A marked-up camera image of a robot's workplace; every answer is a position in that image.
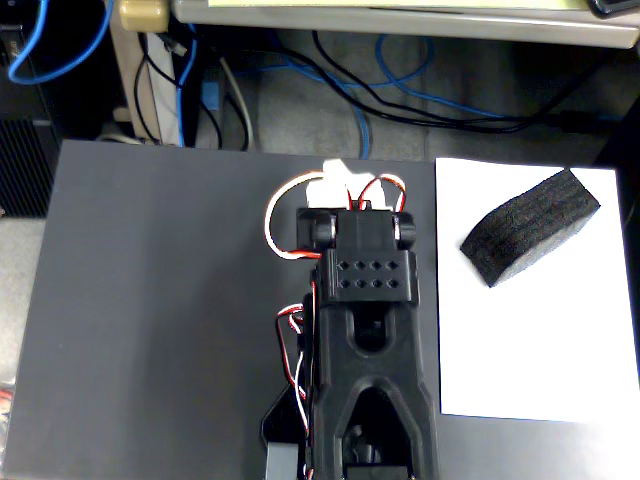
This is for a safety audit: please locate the red arched servo cable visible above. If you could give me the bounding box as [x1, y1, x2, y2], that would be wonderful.
[349, 173, 408, 214]

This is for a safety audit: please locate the blue floor network cable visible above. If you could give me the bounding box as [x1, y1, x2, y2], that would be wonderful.
[234, 33, 507, 161]

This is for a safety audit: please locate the black device on desk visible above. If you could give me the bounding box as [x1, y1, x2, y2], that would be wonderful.
[585, 0, 640, 21]

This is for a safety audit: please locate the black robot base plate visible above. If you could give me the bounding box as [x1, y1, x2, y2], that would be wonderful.
[260, 387, 312, 480]

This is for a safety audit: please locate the black work mat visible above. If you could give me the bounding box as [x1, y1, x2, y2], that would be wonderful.
[2, 139, 640, 480]

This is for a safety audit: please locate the black foam block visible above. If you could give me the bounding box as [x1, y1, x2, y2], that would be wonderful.
[458, 168, 602, 291]

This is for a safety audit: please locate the blue plug connector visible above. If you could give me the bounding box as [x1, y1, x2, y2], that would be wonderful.
[201, 79, 223, 113]

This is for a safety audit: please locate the blue looped network cable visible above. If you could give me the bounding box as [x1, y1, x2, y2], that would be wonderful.
[6, 0, 116, 86]

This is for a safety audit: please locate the thin black cable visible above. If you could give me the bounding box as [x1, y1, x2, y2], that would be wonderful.
[133, 31, 180, 145]

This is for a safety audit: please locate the white paper sheet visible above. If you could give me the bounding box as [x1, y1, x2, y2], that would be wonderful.
[434, 156, 640, 426]

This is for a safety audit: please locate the beige desk top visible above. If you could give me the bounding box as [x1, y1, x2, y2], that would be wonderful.
[172, 0, 640, 50]

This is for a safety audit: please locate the beige desk leg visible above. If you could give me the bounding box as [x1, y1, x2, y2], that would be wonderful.
[110, 27, 184, 148]

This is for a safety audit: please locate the grey table clamp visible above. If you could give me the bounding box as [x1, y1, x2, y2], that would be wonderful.
[264, 442, 302, 480]

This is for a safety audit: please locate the grey cable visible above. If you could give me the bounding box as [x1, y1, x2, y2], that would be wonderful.
[219, 56, 257, 153]

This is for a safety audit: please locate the beige round knob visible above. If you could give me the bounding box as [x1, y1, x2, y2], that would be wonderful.
[118, 0, 169, 33]

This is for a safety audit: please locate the white red looped servo cable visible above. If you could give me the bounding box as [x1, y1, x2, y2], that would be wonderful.
[263, 170, 352, 262]

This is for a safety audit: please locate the red white black servo cable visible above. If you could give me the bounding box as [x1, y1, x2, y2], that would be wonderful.
[275, 281, 322, 442]

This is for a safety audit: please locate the blue cable along leg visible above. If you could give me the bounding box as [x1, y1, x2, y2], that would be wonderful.
[176, 22, 201, 149]

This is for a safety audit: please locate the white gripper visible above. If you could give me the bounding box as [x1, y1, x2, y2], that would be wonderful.
[305, 159, 397, 212]

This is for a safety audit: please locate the black computer tower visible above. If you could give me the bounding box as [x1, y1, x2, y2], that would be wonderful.
[0, 117, 62, 219]

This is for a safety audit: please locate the black floor cable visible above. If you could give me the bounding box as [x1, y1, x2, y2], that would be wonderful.
[312, 29, 619, 135]

